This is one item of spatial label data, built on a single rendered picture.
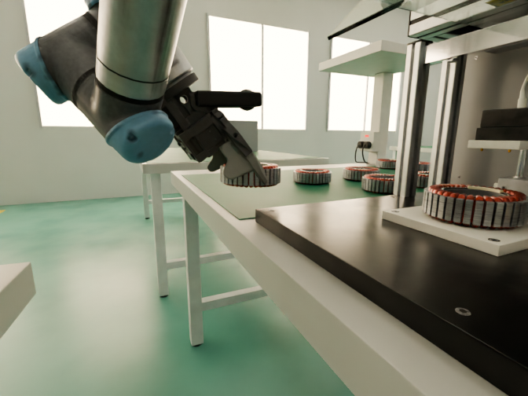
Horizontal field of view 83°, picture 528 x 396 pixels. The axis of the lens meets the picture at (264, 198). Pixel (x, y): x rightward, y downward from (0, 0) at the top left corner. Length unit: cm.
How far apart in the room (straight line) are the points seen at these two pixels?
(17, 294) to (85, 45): 30
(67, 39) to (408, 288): 47
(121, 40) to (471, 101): 65
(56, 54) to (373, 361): 47
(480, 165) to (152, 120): 62
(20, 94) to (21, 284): 453
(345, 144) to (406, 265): 579
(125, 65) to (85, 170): 444
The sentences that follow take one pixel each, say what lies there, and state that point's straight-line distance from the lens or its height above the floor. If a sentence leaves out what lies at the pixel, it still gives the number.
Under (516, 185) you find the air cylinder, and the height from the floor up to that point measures 82.
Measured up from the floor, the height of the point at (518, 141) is 88.
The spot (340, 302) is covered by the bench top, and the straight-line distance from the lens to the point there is 27.
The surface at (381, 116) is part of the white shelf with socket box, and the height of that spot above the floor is 97.
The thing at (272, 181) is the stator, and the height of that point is 81.
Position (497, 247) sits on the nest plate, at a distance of 37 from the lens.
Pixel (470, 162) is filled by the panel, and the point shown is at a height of 83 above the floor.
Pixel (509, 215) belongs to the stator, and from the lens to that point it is 42.
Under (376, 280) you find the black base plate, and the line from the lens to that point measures 27.
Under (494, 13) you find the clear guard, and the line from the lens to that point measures 61.
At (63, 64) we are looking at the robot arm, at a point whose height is 97.
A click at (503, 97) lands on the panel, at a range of 74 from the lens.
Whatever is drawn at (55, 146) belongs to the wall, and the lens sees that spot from 480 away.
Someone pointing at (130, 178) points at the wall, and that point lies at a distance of 475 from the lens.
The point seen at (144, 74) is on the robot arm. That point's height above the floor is 95.
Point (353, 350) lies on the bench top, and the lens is 25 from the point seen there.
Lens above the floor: 89
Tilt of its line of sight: 12 degrees down
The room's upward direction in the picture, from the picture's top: straight up
